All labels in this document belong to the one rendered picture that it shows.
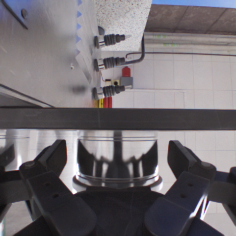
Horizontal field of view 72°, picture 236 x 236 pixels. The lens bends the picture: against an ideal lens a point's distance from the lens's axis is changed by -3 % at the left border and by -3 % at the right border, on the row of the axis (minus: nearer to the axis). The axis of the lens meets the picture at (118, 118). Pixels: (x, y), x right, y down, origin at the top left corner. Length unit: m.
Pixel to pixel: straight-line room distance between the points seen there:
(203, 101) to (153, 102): 0.50
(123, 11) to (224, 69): 1.71
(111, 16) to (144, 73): 1.30
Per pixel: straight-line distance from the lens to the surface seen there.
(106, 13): 0.47
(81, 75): 0.22
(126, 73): 1.63
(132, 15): 0.48
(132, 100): 1.66
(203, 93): 1.89
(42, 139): 0.28
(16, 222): 0.39
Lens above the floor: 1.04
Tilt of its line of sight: 5 degrees down
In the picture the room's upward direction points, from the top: 180 degrees counter-clockwise
